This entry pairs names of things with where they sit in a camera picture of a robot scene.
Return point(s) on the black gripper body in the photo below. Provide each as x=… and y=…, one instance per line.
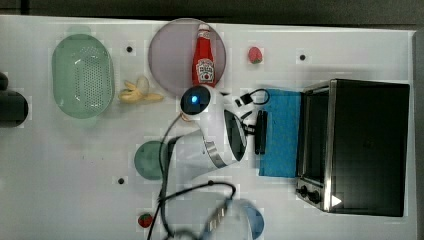
x=243, y=101

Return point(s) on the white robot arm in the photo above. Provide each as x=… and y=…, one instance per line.
x=219, y=141

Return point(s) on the silver toaster oven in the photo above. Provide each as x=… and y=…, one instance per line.
x=352, y=147

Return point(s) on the red plush strawberry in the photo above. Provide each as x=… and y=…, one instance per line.
x=255, y=55

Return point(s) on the red plush ketchup bottle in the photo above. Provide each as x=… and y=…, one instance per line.
x=203, y=66

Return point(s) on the grey round plate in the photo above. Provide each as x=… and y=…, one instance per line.
x=171, y=54

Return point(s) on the plush peeled banana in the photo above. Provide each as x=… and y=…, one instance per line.
x=138, y=92

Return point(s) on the small green bowl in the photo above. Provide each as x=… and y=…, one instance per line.
x=149, y=160

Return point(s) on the red plush tomato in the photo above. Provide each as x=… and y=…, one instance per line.
x=145, y=220

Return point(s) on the black object at table edge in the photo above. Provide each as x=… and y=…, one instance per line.
x=14, y=107

